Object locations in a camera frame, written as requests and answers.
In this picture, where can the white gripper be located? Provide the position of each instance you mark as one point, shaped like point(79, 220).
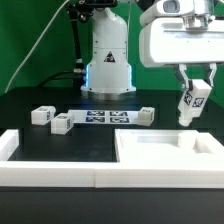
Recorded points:
point(166, 41)

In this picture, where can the white square tabletop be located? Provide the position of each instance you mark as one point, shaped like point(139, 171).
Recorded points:
point(138, 145)

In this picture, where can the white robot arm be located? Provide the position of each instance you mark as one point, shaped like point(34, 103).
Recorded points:
point(109, 75)

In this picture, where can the fiducial marker sheet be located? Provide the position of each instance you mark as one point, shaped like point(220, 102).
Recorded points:
point(104, 116)

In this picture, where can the white U-shaped obstacle fence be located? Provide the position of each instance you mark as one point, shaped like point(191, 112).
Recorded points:
point(196, 173)

